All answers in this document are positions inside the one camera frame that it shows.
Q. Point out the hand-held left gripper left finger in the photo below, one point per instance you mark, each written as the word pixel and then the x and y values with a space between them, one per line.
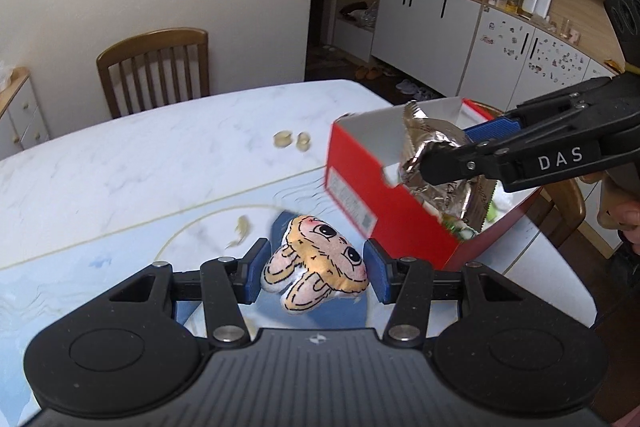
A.
pixel 255 274

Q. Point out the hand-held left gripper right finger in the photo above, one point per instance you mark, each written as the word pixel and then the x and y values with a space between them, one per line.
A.
pixel 377 272

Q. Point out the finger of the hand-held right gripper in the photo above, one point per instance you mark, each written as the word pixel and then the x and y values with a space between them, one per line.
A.
pixel 460 162
pixel 492 127

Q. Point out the foil snack bag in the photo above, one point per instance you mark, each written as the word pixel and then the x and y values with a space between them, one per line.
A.
pixel 435 127

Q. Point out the red shoe box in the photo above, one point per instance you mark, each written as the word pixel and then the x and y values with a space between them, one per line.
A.
pixel 400 227

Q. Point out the green tube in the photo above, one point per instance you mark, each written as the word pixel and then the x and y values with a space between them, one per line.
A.
pixel 495 211

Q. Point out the cartoon face plush toy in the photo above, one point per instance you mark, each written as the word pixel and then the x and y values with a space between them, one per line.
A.
pixel 320 252

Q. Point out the person's right hand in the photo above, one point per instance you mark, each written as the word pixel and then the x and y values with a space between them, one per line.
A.
pixel 630 214

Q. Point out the wooden round-back chair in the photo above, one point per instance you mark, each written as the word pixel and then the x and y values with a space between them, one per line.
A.
pixel 565 207

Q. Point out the white shoes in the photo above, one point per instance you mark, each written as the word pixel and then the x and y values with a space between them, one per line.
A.
pixel 417 91

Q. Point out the brown slippers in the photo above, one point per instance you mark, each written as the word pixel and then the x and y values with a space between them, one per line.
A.
pixel 369 73

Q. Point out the blue map table mat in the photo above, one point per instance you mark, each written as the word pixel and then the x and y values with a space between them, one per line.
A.
pixel 100 247

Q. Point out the wooden slat-back chair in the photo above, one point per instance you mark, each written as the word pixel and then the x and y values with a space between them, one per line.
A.
pixel 150 44

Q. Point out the white wooden side cabinet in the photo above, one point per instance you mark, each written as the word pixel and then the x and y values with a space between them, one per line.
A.
pixel 25 112

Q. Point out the white wooden wall cabinet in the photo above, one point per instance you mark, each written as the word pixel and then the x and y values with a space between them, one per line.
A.
pixel 430 22

